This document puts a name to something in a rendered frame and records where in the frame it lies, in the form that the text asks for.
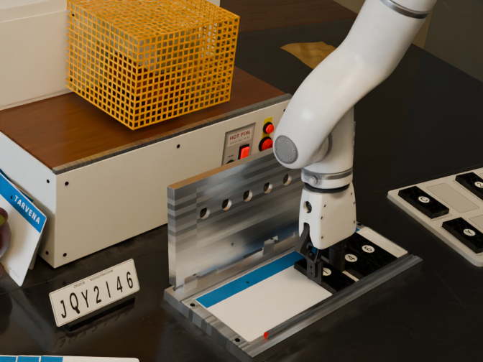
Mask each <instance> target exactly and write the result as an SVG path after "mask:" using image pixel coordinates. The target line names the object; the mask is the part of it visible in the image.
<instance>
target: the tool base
mask: <svg viewBox="0 0 483 362"><path fill-rule="evenodd" d="M292 236H293V233H291V234H290V235H288V236H286V237H284V238H281V239H279V240H276V239H272V240H271V239H269V240H267V241H265V242H264V247H262V248H260V249H257V250H256V251H253V252H252V253H249V254H247V255H245V256H244V261H243V262H242V263H240V264H237V265H236V266H233V267H231V268H229V269H227V270H225V271H222V272H220V273H218V274H216V273H215V272H217V269H214V270H213V271H210V272H208V273H206V274H204V275H202V276H198V275H195V276H193V275H191V276H189V277H186V278H185V284H182V285H180V286H179V287H174V286H171V287H169V288H167V289H165V292H164V300H165V301H167V302H168V303H169V304H171V305H172V306H173V307H174V308H175V309H176V310H178V311H179V312H181V313H182V314H183V315H184V316H186V317H187V318H188V319H189V320H190V321H192V322H193V323H194V324H196V325H197V326H198V327H199V328H200V329H201V330H203V331H204V332H205V333H207V334H208V335H210V336H211V337H212V338H213V339H214V340H215V341H217V342H218V343H219V344H221V345H222V346H223V347H225V349H227V350H228V351H229V352H230V353H232V354H233V355H234V356H236V357H237V358H238V359H239V360H240V361H242V362H263V361H265V360H267V359H268V358H270V357H271V356H273V355H275V354H276V353H279V352H280V351H282V350H284V349H285V348H287V347H288V346H290V345H292V344H293V343H296V342H297V341H299V340H301V339H302V338H304V337H305V336H307V335H310V334H311V333H313V332H314V331H316V330H318V329H319V328H322V327H323V326H324V325H327V324H328V323H330V322H331V321H333V320H335V319H336V318H338V317H340V316H342V315H344V314H345V313H347V312H348V311H350V310H353V309H354V308H355V307H357V306H359V305H361V304H362V303H364V302H366V301H367V300H370V299H371V298H373V297H374V296H376V295H378V294H379V293H381V292H383V291H385V290H386V289H388V288H390V287H391V286H393V285H395V284H397V283H398V282H400V281H402V280H404V279H405V278H407V277H409V276H410V275H412V274H414V273H416V272H417V271H419V270H420V268H421V266H422V263H423V260H422V259H421V258H419V257H418V256H413V257H412V258H411V259H408V260H407V261H405V262H403V263H401V264H400V265H398V266H396V267H395V268H393V269H391V270H389V271H387V272H385V273H384V274H382V275H380V276H378V277H377V278H375V279H373V280H372V281H370V282H367V283H366V284H364V285H362V286H361V287H359V288H357V289H355V290H354V291H352V292H350V293H348V294H346V295H344V296H343V297H341V298H339V299H337V300H336V301H334V302H332V303H331V304H329V305H326V306H325V307H323V308H321V309H320V310H318V311H316V312H314V313H313V314H311V315H309V316H307V317H305V318H303V319H302V320H300V321H298V322H296V323H295V324H293V325H291V326H290V327H288V328H285V329H284V330H282V331H280V332H279V333H277V334H275V335H273V336H272V337H270V338H268V339H266V338H265V337H264V335H262V336H261V337H259V338H257V339H255V340H253V341H252V342H248V341H246V340H245V339H243V338H242V337H241V336H240V335H238V334H237V333H235V332H234V331H233V330H232V329H231V328H229V327H228V326H227V325H225V324H224V323H223V322H221V321H220V320H219V319H218V318H217V317H215V316H214V315H212V314H211V313H210V312H209V311H208V310H206V309H205V308H204V307H202V306H201V305H200V304H198V303H197V302H196V301H195V298H197V297H200V296H201V295H203V294H205V293H207V292H210V291H211V290H213V289H215V288H217V287H220V286H222V285H224V284H226V283H228V282H230V281H232V280H234V279H236V278H238V277H240V276H242V275H244V274H247V273H249V272H251V271H253V270H255V269H257V268H259V267H261V266H263V265H265V264H267V263H270V262H271V261H274V260H275V259H278V258H280V257H281V256H284V255H286V254H288V253H290V252H291V251H294V250H295V246H296V244H297V242H298V240H299V238H300V236H296V237H295V238H292ZM191 303H193V304H195V306H194V307H191V306H190V304H191ZM236 338H238V339H240V341H239V342H236V341H235V339H236Z"/></svg>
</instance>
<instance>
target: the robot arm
mask: <svg viewBox="0 0 483 362"><path fill-rule="evenodd" d="M436 2H437V0H366V1H365V2H364V4H363V6H362V8H361V10H360V12H359V14H358V16H357V18H356V20H355V22H354V24H353V25H352V27H351V29H350V31H349V33H348V35H347V36H346V38H345V40H344V41H343V42H342V43H341V44H340V45H339V46H338V47H337V48H336V49H335V50H334V51H333V52H332V53H331V54H330V55H329V56H328V57H326V58H325V59H324V60H323V61H322V62H321V63H320V64H319V65H318V66H317V67H316V68H315V69H314V70H313V71H312V72H311V73H310V74H309V75H308V77H307V78H306V79H305V80H304V81H303V82H302V84H301V85H300V87H299V88H298V89H297V90H296V92H295V94H294V95H293V97H292V98H291V100H290V102H289V104H288V105H287V108H286V109H285V112H284V114H283V115H282V118H281V119H280V122H279V124H278V125H277V128H276V131H275V135H274V139H273V145H272V146H273V152H274V155H275V157H276V159H277V161H278V162H279V163H280V164H282V165H283V166H284V167H287V168H290V169H300V168H301V180H302V181H303V182H304V186H305V187H304V188H303V192H302V197H301V201H300V216H299V236H300V238H299V240H298V242H297V244H296V246H295V251H297V252H298V253H299V254H301V255H302V256H304V258H305V259H307V278H308V279H310V280H312V281H314V282H317V283H319V284H321V283H322V282H323V262H322V261H321V255H322V251H323V249H325V248H328V247H329V262H328V263H329V264H330V265H332V266H334V267H335V268H337V269H338V270H339V271H341V272H343V271H344V270H345V250H346V249H347V247H348V244H347V241H348V240H349V238H350V236H351V235H352V234H353V233H354V232H355V230H356V224H357V223H356V203H355V196H354V187H353V184H352V176H353V144H354V105H355V104H356V103H357V102H359V101H360V100H361V99H362V98H363V97H365V96H366V94H368V93H369V92H370V91H371V90H373V89H374V88H376V87H377V86H378V85H379V84H380V83H382V82H383V81H384V80H385V79H387V78H388V77H389V76H390V74H391V73H392V72H393V71H394V69H395V68H396V67H397V65H398V64H399V62H400V61H401V60H402V58H403V56H404V54H405V53H406V51H407V50H408V48H409V46H410V45H411V43H412V41H413V40H414V38H415V36H416V35H417V33H418V32H419V30H420V28H421V27H422V25H423V23H424V22H425V20H426V19H427V17H428V15H429V14H430V12H431V10H432V8H433V7H434V5H435V3H436ZM332 245H333V246H332ZM313 247H315V248H316V254H314V253H313V252H312V248H313Z"/></svg>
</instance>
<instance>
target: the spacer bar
mask: <svg viewBox="0 0 483 362"><path fill-rule="evenodd" d="M357 233H358V234H360V235H362V236H363V237H365V238H367V239H368V240H370V241H371V242H373V243H375V244H377V245H378V246H380V247H381V248H383V249H384V250H386V251H388V252H390V253H391V254H392V255H394V256H396V257H397V258H400V257H401V256H403V255H405V254H407V253H408V252H407V251H406V250H404V249H402V248H400V247H399V246H397V245H395V244H394V243H392V242H391V241H389V240H387V239H386V238H384V237H382V236H381V235H379V234H378V233H375V232H374V231H372V230H371V229H369V228H368V227H366V228H363V229H362V230H360V231H357Z"/></svg>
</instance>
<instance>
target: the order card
mask: <svg viewBox="0 0 483 362"><path fill-rule="evenodd" d="M137 291H139V282H138V278H137V273H136V269H135V265H134V260H133V259H130V260H127V261H125V262H122V263H120V264H117V265H116V266H113V267H111V268H108V269H106V270H103V271H100V272H99V273H97V274H94V275H92V276H89V277H86V278H85V279H82V280H80V281H78V282H75V283H73V284H70V285H68V286H66V287H63V288H61V289H58V290H56V291H54V292H51V293H50V301H51V304H52V309H53V312H54V316H55V321H56V325H57V326H58V327H60V326H61V325H64V324H66V323H68V322H70V321H72V320H75V319H77V318H79V317H82V316H84V315H86V314H88V313H90V312H93V311H94V310H97V309H99V308H101V307H104V306H106V305H108V304H110V303H112V302H115V301H117V300H120V299H121V298H123V297H125V296H128V295H130V294H132V293H134V292H137Z"/></svg>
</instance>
